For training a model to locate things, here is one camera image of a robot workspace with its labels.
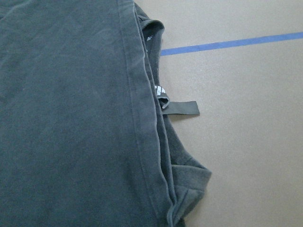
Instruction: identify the black printed t-shirt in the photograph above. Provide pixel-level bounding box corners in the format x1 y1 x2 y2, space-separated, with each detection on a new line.
0 0 211 227

